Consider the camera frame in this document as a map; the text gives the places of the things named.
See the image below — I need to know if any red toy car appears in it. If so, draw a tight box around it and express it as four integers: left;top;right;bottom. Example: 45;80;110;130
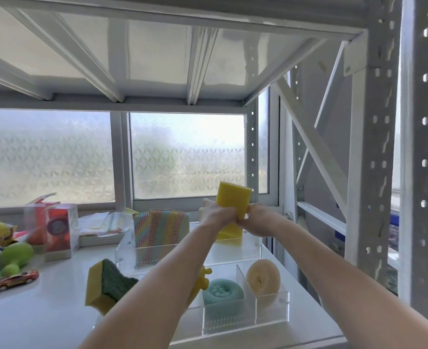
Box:
0;270;40;292

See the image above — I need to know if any clear orange packaging box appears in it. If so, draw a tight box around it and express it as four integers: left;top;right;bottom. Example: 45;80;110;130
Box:
24;193;60;248

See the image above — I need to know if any person's left forearm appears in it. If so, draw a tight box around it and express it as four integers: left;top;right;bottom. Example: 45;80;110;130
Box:
77;222;214;349

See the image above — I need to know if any yellow sponge block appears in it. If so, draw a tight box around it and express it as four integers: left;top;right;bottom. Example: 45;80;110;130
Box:
214;181;253;247

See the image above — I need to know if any red and white box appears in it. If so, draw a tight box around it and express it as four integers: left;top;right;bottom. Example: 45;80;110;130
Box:
44;204;80;262

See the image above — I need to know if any yellow rubber toy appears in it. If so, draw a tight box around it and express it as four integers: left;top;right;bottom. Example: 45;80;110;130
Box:
188;265;213;309

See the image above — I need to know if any yellow green scouring sponge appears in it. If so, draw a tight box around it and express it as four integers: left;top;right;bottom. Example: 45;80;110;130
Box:
85;259;139;316

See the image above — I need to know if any person's right forearm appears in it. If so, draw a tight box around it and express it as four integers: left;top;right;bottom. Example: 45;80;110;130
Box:
269;219;428;349

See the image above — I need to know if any person's left hand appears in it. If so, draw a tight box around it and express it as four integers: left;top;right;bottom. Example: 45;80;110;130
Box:
199;198;241;233

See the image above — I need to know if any frosted patterned window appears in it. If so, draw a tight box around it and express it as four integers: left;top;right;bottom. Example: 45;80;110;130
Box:
0;87;281;212

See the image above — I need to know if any clear acrylic organizer tray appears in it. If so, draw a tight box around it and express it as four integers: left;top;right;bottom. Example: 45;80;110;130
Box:
115;221;263;277

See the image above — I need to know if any cream round mesh scrubber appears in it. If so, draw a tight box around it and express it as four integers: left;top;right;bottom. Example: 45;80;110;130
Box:
246;259;281;298

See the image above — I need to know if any teal rolled cloth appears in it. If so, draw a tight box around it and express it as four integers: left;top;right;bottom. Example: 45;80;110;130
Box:
202;278;245;306

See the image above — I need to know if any clear plastic packet pile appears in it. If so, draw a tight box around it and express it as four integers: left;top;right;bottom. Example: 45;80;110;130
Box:
77;209;139;248

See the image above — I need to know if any clear acrylic divided organizer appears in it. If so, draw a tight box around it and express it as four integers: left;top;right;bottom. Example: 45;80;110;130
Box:
94;263;290;344

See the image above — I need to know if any person's right hand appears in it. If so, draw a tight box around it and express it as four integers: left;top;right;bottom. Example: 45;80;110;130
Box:
237;203;286;239

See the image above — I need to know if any green plush toy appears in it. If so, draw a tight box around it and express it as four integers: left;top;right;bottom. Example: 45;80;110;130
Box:
0;242;35;280

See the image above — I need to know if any rainbow striped cloth stack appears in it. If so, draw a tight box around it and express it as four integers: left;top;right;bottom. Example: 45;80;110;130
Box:
132;209;190;248

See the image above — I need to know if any white metal shelf rack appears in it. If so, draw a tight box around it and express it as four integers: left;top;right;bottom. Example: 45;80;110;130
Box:
0;0;401;349
398;0;428;329

